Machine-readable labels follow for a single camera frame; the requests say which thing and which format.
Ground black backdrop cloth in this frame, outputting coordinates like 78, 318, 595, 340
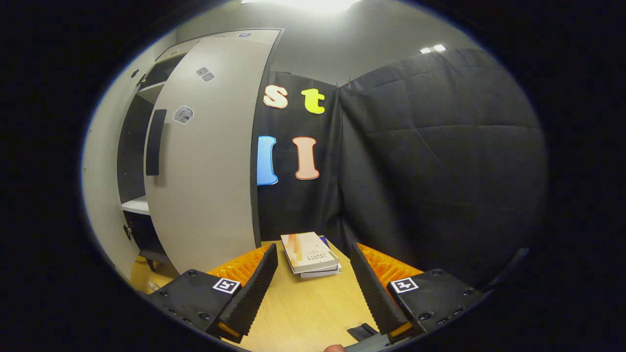
252, 46, 548, 289

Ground grey and black cabinet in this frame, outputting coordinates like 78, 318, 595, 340
116, 28, 285, 272

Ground cream book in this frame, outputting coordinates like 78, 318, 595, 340
281, 232, 339, 274

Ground large ceiling light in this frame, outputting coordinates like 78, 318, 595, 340
242, 0, 362, 14

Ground blue cover book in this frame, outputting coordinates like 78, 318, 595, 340
298, 236, 342, 279

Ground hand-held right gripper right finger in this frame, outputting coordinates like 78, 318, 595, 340
350, 241, 485, 343

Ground white cabinet shelf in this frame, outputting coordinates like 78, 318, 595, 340
121, 196, 150, 216

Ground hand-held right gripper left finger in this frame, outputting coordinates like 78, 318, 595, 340
147, 243, 279, 344

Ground grey cabinet shelf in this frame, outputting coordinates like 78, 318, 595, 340
137, 81, 165, 104

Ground grey cabinet door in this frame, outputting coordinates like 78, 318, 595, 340
143, 37, 282, 274
81, 46, 169, 282

